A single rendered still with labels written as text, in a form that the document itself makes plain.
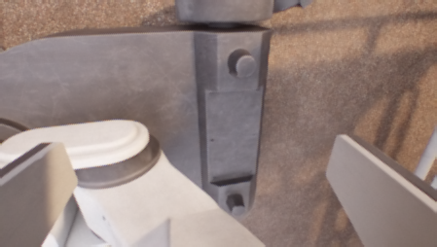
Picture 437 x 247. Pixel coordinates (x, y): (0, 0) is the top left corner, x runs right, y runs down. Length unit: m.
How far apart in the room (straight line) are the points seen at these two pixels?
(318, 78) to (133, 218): 0.67
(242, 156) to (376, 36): 0.58
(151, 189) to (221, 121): 0.23
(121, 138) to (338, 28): 0.67
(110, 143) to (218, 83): 0.21
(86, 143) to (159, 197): 0.13
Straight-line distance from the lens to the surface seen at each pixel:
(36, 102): 0.52
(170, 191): 0.32
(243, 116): 0.50
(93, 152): 0.36
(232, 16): 0.43
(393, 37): 0.95
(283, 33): 0.70
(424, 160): 0.99
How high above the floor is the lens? 0.61
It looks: 59 degrees down
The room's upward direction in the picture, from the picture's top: 153 degrees clockwise
